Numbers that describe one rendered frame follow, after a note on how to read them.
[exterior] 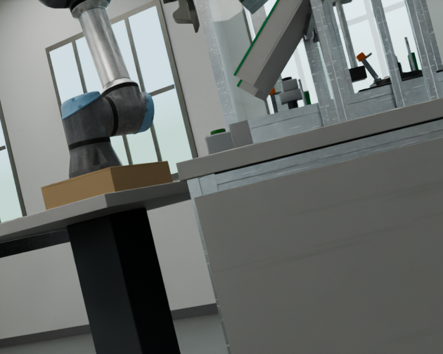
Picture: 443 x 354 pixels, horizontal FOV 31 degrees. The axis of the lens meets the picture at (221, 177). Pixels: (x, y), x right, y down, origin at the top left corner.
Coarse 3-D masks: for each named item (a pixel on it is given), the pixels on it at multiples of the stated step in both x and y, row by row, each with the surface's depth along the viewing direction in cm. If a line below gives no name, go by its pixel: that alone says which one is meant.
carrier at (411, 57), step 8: (408, 48) 192; (408, 56) 199; (400, 64) 198; (416, 64) 196; (400, 72) 197; (408, 72) 191; (416, 72) 192; (376, 80) 197; (384, 80) 193; (368, 88) 186
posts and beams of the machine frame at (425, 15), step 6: (420, 0) 275; (420, 6) 276; (426, 6) 275; (426, 12) 275; (426, 18) 275; (426, 24) 275; (426, 30) 276; (432, 30) 275; (432, 36) 275; (432, 42) 275; (432, 48) 275; (432, 54) 275; (438, 54) 275; (438, 60) 275; (438, 66) 274
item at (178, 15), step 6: (180, 0) 195; (186, 0) 194; (180, 6) 195; (186, 6) 194; (174, 12) 195; (180, 12) 195; (186, 12) 195; (192, 12) 194; (174, 18) 195; (180, 18) 195; (186, 18) 195; (192, 18) 194; (198, 24) 196
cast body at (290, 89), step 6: (288, 78) 224; (282, 84) 224; (288, 84) 224; (294, 84) 224; (282, 90) 226; (288, 90) 224; (294, 90) 224; (282, 96) 224; (288, 96) 224; (294, 96) 223; (300, 96) 223; (282, 102) 224
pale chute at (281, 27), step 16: (288, 0) 150; (304, 0) 151; (272, 16) 151; (288, 16) 150; (304, 16) 159; (272, 32) 151; (288, 32) 154; (256, 48) 152; (272, 48) 151; (288, 48) 162; (240, 64) 152; (256, 64) 152; (272, 64) 156; (256, 80) 152
